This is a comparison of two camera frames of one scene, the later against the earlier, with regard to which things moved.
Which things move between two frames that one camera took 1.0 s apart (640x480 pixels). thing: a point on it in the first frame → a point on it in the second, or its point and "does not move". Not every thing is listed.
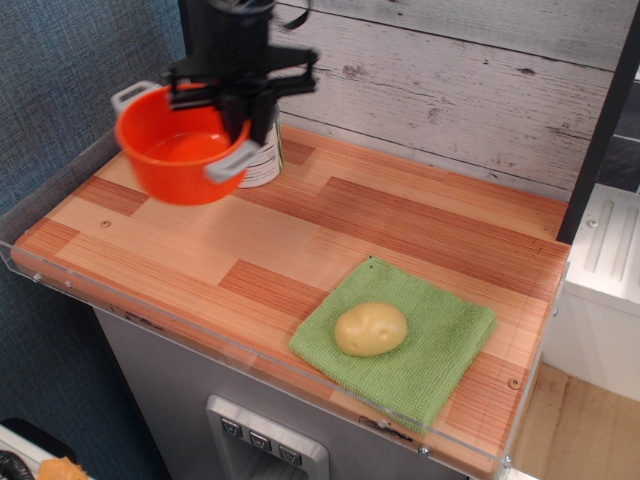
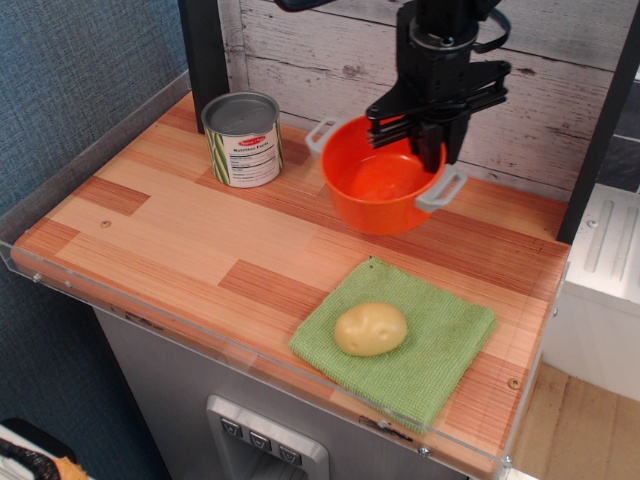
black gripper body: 232,65 → 436,80
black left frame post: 201,29 does not move
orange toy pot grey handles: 182,156 → 376,190
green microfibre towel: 415,382 does not move
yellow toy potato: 370,329 does not move
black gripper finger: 233,118 → 426,144
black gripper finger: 263,114 → 455,132
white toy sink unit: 595,330 does not move
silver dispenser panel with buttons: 253,446 does not move
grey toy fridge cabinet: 210,420 does not move
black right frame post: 597,138 does not move
